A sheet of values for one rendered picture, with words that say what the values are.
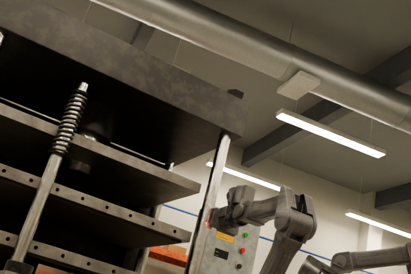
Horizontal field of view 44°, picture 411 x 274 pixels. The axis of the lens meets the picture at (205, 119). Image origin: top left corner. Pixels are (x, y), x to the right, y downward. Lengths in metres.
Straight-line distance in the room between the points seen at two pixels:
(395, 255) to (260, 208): 0.52
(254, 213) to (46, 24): 1.32
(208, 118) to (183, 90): 0.19
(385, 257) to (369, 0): 3.99
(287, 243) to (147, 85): 1.30
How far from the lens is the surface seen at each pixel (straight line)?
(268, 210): 1.46
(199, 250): 2.42
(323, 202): 10.09
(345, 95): 5.74
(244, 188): 1.64
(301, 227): 1.34
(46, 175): 2.24
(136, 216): 2.37
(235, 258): 2.66
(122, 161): 2.42
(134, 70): 2.42
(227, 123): 2.57
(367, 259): 1.78
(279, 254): 1.35
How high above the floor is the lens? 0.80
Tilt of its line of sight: 24 degrees up
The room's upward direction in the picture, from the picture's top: 15 degrees clockwise
